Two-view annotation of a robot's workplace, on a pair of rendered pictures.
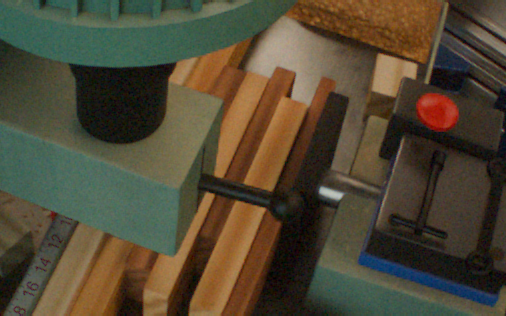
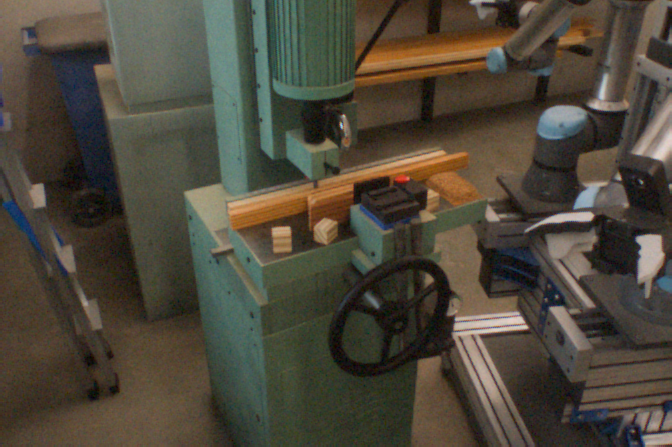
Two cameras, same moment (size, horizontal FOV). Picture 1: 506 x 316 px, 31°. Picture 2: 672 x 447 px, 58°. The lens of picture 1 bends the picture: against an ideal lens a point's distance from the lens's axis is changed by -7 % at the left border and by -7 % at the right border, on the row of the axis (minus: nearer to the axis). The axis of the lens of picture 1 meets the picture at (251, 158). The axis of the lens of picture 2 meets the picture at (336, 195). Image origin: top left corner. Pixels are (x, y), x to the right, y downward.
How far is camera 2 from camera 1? 103 cm
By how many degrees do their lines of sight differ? 44
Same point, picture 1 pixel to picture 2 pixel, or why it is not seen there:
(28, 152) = (293, 144)
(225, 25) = (304, 93)
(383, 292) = (360, 218)
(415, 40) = (455, 198)
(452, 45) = (536, 254)
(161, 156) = (314, 148)
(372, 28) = (443, 190)
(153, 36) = (290, 90)
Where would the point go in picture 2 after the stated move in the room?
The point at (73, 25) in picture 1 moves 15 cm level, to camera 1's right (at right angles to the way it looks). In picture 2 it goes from (279, 84) to (325, 104)
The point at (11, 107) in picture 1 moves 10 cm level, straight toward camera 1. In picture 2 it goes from (295, 133) to (271, 149)
